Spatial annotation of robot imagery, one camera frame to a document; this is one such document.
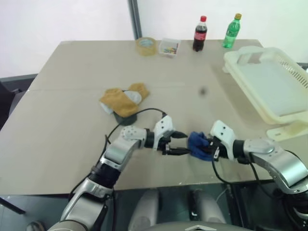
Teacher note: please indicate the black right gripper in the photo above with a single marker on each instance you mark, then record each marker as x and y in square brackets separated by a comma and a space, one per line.
[214, 148]

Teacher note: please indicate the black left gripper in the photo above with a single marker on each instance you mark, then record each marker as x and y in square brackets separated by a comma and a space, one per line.
[167, 144]

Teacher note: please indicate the blue cloth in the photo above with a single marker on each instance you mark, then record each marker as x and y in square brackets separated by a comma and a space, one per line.
[196, 144]

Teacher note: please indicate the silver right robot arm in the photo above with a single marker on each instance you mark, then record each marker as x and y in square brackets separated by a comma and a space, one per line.
[276, 158]

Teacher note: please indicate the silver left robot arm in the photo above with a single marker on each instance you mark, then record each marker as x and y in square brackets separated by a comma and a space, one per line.
[115, 154]

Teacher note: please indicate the cream plastic basket tray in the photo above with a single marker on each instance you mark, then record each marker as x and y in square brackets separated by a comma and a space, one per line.
[269, 84]

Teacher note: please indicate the clear box of coloured clips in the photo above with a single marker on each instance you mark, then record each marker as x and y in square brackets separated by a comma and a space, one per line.
[169, 49]

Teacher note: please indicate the dark green cloth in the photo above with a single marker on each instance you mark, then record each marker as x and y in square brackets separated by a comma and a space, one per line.
[127, 119]

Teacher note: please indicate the grey rounded leg cover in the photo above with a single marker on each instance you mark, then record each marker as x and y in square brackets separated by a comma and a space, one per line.
[144, 209]
[209, 209]

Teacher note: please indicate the yellow cloth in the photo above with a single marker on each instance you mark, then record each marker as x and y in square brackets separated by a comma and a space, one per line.
[120, 103]
[142, 90]

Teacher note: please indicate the grey curved body shell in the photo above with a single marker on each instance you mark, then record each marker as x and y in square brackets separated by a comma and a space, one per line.
[195, 227]

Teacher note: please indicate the clear packing tape roll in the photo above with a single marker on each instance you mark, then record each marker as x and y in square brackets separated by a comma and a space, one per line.
[146, 48]

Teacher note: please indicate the cola bottle with red cap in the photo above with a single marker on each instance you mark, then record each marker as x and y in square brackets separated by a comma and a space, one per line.
[199, 38]

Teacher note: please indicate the green bottle with yellow cap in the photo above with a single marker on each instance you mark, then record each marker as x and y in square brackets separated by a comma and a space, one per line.
[230, 36]

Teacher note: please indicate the grey metal pole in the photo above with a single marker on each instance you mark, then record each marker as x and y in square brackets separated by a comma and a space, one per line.
[136, 19]

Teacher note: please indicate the dark grey furniture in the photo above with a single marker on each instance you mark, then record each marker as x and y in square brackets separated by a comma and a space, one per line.
[12, 91]

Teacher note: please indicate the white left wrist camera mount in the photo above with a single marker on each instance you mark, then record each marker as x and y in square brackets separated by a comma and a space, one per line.
[163, 127]

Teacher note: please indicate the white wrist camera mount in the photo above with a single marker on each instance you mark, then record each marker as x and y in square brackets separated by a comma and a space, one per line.
[223, 134]
[163, 127]

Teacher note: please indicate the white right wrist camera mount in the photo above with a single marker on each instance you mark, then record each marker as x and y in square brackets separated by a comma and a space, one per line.
[223, 134]

